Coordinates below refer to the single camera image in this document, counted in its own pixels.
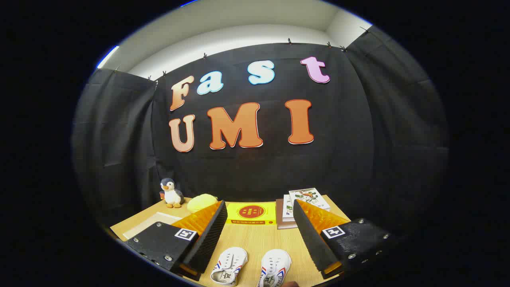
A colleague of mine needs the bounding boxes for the penguin plush toy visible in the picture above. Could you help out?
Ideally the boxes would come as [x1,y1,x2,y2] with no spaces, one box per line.
[159,178,184,208]

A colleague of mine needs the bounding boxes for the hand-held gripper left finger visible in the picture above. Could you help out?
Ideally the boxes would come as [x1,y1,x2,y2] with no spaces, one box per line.
[124,200,228,282]

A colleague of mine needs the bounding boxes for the beige fabric storage box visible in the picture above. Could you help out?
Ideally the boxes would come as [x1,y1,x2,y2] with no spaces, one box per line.
[122,211,184,241]

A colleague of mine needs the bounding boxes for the white illustrated book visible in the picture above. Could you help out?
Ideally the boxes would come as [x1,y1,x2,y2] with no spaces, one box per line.
[289,188,331,212]

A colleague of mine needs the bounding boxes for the white canvas shoe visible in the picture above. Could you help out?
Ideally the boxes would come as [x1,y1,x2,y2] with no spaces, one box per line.
[210,247,248,287]
[257,249,292,287]

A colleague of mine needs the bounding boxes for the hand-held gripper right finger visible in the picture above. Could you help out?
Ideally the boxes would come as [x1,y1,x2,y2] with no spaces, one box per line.
[293,199,400,280]

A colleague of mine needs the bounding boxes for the yellow round plush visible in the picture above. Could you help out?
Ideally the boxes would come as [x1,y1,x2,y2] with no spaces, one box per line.
[186,193,219,213]

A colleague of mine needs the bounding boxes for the yellow book with red circle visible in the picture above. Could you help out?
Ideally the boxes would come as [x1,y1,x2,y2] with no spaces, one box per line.
[226,202,277,225]

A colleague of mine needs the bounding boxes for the white ceiling light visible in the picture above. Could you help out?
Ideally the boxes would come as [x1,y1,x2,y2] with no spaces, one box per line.
[96,45,120,69]

